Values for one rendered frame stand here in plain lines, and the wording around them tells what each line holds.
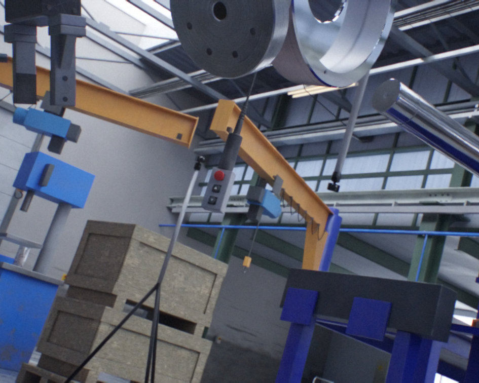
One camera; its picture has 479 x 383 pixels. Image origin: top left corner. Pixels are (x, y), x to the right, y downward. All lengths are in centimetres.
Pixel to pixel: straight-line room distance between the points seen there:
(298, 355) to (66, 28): 171
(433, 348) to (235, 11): 170
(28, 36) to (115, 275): 479
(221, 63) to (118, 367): 484
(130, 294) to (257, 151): 264
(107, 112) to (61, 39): 708
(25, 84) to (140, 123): 691
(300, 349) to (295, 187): 655
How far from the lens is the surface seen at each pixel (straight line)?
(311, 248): 971
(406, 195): 1120
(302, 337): 243
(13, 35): 104
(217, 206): 214
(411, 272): 1051
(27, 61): 104
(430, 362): 257
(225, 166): 217
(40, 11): 92
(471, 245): 1133
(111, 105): 801
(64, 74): 91
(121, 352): 587
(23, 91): 104
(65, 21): 89
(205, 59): 116
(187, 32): 117
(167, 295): 606
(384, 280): 223
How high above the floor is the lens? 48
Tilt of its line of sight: 14 degrees up
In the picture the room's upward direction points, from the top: 17 degrees clockwise
